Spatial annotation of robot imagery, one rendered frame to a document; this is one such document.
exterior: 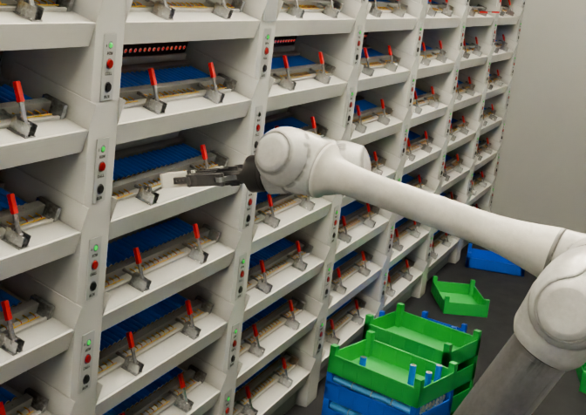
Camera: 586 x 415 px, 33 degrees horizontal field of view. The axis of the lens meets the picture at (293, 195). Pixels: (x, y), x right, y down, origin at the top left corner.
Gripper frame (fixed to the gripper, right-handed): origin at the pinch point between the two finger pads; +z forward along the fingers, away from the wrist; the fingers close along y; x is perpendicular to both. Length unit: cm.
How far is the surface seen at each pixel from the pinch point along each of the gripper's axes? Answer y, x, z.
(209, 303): 41, -37, 19
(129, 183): -1.5, 0.0, 11.0
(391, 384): 67, -67, -18
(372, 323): 105, -61, -1
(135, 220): -7.5, -6.8, 6.8
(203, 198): 22.7, -7.5, 7.2
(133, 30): -13.9, 30.4, -2.8
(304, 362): 112, -77, 27
